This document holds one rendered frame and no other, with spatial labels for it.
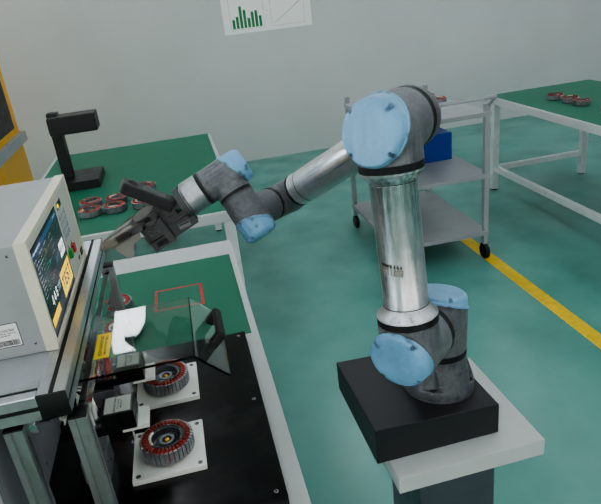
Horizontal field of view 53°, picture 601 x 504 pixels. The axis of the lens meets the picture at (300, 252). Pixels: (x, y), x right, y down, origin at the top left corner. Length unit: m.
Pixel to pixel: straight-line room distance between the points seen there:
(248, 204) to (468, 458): 0.68
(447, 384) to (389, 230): 0.40
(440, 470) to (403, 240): 0.49
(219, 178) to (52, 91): 5.30
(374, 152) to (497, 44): 6.39
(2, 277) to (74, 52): 5.43
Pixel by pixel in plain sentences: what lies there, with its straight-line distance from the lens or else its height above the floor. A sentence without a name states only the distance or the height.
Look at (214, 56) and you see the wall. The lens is 6.42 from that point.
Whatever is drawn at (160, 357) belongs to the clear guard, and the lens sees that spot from 1.13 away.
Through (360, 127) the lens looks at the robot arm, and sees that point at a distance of 1.01.
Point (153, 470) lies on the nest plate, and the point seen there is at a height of 0.78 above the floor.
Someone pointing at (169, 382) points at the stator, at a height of 0.82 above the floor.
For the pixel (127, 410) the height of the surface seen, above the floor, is 0.92.
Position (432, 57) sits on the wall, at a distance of 7.02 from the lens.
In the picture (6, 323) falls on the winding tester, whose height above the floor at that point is 1.18.
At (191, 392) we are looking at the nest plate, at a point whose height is 0.78.
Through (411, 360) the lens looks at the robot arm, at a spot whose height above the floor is 1.01.
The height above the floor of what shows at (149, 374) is 0.83.
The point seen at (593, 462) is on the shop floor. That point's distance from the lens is 2.48.
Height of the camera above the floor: 1.64
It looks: 24 degrees down
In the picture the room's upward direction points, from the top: 7 degrees counter-clockwise
